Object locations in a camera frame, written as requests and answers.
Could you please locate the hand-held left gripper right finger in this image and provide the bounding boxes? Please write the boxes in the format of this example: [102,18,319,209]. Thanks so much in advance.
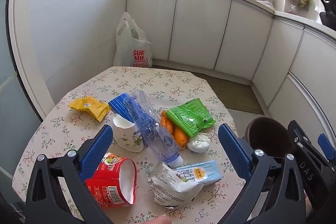
[218,123,308,224]

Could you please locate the floral tablecloth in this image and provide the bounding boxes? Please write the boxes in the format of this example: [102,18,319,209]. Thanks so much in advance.
[12,67,246,224]

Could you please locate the white plastic shopping bag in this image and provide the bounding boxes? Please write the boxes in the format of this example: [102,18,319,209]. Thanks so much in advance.
[113,11,153,68]

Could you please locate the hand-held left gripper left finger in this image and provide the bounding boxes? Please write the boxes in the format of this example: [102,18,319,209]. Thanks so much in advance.
[25,124,114,224]

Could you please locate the clear plastic bottle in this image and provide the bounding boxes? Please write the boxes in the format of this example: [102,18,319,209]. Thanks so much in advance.
[123,91,183,168]

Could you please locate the white paper cup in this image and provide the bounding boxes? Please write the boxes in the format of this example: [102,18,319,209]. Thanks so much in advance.
[112,114,145,152]

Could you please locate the white countertop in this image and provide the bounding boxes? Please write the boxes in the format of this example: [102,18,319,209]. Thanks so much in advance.
[127,0,336,39]

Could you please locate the blue cardboard box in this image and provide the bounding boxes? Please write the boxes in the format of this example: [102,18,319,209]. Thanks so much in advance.
[108,93,137,122]

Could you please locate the green snack packet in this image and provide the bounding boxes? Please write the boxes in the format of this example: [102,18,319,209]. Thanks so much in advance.
[165,98,216,138]

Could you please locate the light blue milk carton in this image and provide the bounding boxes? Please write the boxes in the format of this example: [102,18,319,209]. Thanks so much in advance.
[148,160,222,208]

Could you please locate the brown trash bin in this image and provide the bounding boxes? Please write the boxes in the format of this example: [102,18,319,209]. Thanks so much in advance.
[244,116,294,159]

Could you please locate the white kitchen cabinets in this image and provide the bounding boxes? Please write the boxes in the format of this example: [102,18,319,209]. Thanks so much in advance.
[126,0,336,156]

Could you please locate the white tissue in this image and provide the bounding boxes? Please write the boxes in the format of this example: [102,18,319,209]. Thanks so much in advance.
[187,133,210,153]

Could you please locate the yellow snack packet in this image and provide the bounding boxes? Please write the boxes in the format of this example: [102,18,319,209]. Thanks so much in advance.
[69,96,110,123]

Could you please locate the person's left hand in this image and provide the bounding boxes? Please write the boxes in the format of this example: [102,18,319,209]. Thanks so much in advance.
[147,214,172,224]

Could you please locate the red instant noodle cup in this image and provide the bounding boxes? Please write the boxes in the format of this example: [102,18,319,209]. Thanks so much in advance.
[84,152,138,212]

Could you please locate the black frying pan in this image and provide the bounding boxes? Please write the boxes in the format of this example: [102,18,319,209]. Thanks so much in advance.
[314,0,336,31]

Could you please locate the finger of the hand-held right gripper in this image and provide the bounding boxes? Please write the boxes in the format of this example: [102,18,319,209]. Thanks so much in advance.
[318,133,336,164]

